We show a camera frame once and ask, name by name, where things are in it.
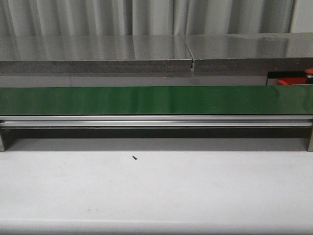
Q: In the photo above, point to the white curtain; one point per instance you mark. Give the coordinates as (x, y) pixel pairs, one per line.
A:
(144, 17)

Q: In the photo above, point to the red tray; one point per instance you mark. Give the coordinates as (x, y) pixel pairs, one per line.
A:
(288, 81)

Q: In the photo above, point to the red mushroom push button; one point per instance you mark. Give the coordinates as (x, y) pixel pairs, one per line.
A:
(309, 76)

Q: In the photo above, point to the grey stone counter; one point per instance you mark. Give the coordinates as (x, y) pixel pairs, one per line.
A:
(236, 59)

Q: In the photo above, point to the green conveyor belt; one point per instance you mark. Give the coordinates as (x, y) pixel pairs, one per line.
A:
(158, 100)

